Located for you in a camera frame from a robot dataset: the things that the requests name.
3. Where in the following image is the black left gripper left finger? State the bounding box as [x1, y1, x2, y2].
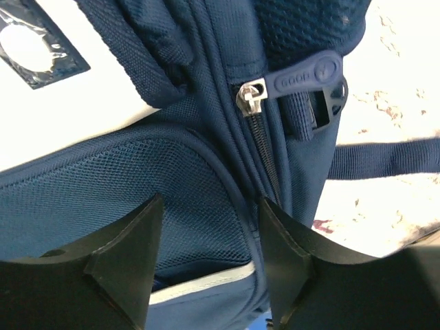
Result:
[1, 195, 164, 329]

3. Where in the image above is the navy blue student backpack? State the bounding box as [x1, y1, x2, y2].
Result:
[1, 1, 439, 329]

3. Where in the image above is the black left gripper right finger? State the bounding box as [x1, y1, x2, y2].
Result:
[258, 198, 439, 329]

